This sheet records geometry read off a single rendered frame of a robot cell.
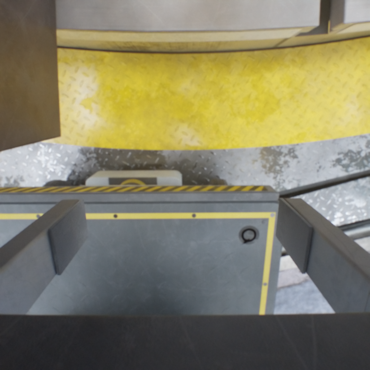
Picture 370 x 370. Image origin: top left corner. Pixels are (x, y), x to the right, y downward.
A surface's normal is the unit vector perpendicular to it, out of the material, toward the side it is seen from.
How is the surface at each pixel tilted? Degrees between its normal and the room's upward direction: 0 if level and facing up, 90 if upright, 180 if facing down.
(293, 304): 0
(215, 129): 0
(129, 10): 0
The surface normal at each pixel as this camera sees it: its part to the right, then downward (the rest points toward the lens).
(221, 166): 0.00, 0.29
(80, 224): 1.00, 0.00
